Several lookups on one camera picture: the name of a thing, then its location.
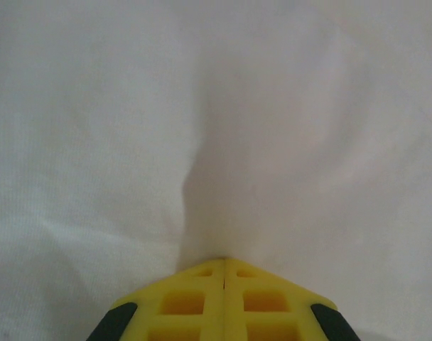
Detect white t-shirt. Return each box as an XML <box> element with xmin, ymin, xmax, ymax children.
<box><xmin>0</xmin><ymin>0</ymin><xmax>432</xmax><ymax>341</ymax></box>

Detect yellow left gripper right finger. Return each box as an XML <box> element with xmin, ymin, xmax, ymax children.
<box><xmin>223</xmin><ymin>258</ymin><xmax>359</xmax><ymax>341</ymax></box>

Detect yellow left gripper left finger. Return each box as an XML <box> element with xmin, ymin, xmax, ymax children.
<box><xmin>86</xmin><ymin>258</ymin><xmax>225</xmax><ymax>341</ymax></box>

